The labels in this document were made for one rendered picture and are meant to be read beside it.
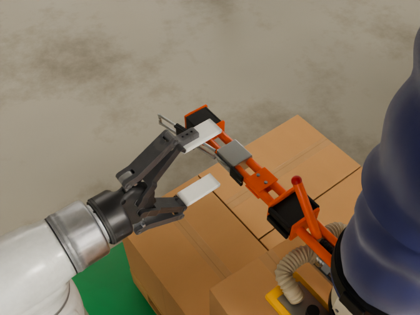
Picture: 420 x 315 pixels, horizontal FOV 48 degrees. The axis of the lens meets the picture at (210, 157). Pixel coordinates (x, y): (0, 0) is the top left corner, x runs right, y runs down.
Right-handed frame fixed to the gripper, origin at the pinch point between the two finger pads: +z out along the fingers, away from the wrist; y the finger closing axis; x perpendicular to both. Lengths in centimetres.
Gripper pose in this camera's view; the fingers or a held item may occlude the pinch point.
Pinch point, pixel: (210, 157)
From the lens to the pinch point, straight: 75.7
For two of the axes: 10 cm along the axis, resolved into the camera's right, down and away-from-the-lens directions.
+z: 7.9, -4.7, 3.8
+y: 0.0, 6.3, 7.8
